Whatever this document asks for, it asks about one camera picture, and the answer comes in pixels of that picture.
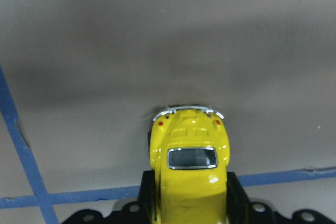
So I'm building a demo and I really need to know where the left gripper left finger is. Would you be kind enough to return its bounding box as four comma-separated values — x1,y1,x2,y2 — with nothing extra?
121,170,156,224

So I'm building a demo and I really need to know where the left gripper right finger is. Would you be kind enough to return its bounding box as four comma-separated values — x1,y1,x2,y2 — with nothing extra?
226,172,265,224

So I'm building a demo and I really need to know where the yellow beetle toy car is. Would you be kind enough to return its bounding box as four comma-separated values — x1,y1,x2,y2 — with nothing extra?
149,105,230,223

